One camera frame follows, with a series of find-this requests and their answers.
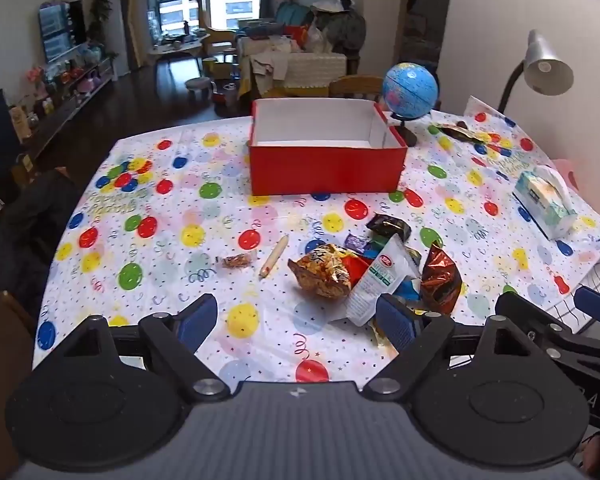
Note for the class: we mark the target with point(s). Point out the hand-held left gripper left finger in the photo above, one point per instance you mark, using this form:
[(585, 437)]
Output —
[(197, 322)]

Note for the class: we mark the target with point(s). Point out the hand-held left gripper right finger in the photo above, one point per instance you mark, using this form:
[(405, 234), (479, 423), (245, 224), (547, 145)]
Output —
[(397, 322)]

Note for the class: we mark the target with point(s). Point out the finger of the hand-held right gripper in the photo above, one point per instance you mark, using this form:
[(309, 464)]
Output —
[(597, 306), (530, 310)]

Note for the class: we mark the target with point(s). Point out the blue cookie packet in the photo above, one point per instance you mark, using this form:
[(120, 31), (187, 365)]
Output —
[(409, 290)]

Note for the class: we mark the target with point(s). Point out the white green snack packet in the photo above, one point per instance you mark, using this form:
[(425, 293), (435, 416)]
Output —
[(380, 280)]

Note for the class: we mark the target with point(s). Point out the red brown snack packet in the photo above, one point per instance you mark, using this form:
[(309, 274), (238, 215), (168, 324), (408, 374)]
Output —
[(440, 280)]

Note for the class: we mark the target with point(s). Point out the small brown candy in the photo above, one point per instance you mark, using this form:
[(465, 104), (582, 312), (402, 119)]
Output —
[(237, 260)]

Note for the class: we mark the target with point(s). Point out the orange snack bag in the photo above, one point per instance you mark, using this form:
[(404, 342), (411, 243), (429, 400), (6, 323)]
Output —
[(322, 272)]

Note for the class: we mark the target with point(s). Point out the purple candy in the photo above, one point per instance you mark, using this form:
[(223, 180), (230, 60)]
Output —
[(355, 243)]

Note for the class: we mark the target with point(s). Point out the black snack packet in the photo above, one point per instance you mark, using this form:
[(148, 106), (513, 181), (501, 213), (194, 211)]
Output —
[(390, 225)]

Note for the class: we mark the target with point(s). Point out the red cardboard box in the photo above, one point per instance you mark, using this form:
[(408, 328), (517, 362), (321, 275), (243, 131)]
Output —
[(325, 170)]

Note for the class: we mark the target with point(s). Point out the white grid-lined sheet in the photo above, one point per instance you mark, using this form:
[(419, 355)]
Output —
[(592, 275)]

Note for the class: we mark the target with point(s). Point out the balloon print tablecloth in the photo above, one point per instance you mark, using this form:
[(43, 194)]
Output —
[(180, 270)]

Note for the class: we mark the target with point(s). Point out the wooden pencil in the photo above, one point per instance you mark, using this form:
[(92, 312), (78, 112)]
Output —
[(275, 256)]

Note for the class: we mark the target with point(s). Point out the tissue box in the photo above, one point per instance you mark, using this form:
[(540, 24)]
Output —
[(545, 200)]

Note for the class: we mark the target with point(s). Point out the dark chair with jacket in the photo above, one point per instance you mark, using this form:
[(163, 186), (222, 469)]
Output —
[(35, 230)]

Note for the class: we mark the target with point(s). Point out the dark snack wrapper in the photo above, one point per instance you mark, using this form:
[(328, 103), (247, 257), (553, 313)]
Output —
[(460, 132)]

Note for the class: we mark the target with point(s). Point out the blue globe on black stand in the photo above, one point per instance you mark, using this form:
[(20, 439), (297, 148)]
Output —
[(410, 87)]

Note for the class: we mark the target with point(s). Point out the small round stool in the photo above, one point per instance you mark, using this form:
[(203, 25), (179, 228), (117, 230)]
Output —
[(200, 86)]

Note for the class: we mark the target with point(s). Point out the wooden chair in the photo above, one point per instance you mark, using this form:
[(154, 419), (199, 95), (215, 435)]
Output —
[(355, 87)]

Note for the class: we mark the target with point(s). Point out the grey desk lamp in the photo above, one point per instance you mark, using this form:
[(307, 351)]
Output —
[(547, 67)]

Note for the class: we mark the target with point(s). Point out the television cabinet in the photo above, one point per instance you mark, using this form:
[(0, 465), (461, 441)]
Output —
[(65, 105)]

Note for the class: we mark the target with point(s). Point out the sofa with cream cover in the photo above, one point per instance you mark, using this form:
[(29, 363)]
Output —
[(300, 67)]

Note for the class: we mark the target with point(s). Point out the low coffee table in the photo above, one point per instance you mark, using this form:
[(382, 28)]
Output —
[(175, 47)]

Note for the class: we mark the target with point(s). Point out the pink flowers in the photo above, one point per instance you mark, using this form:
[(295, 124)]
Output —
[(36, 79)]

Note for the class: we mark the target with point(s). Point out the white tall air conditioner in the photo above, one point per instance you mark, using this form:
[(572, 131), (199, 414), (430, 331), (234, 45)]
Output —
[(116, 25)]

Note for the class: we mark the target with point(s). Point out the television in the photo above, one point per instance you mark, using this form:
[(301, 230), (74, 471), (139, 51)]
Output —
[(62, 30)]

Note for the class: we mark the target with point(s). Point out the green houseplant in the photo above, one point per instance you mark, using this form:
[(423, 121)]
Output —
[(100, 15)]

